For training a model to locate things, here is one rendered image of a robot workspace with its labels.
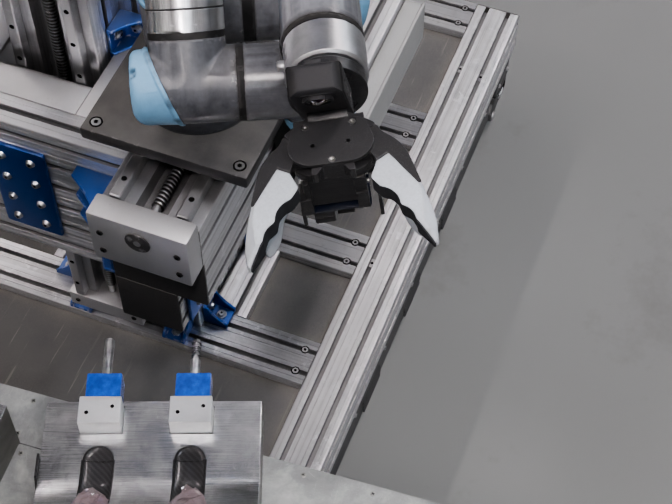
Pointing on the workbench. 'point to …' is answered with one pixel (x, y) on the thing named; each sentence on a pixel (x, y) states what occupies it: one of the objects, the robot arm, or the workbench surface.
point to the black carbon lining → (90, 468)
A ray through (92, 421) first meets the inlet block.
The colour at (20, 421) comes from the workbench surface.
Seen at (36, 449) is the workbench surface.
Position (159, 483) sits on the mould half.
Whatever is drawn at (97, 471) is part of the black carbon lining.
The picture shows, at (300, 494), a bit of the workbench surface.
